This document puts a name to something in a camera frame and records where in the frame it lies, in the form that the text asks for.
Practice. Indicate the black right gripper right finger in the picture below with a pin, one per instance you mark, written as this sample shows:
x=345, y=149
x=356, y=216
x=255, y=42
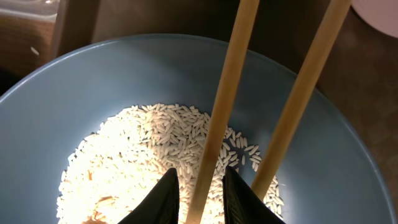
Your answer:
x=241, y=204

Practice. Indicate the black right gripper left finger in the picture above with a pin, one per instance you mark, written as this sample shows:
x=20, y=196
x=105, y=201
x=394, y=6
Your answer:
x=161, y=205

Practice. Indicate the wooden chopstick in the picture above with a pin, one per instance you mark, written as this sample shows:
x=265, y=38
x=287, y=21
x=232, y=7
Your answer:
x=300, y=94
x=224, y=101

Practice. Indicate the clear plastic waste bin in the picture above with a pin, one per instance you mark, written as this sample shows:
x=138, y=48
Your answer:
x=44, y=10

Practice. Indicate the white rice leftovers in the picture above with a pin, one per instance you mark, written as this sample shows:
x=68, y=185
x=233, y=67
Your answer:
x=113, y=169

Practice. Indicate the large blue plate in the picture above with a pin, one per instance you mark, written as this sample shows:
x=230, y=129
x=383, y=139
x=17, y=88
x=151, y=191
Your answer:
x=327, y=175

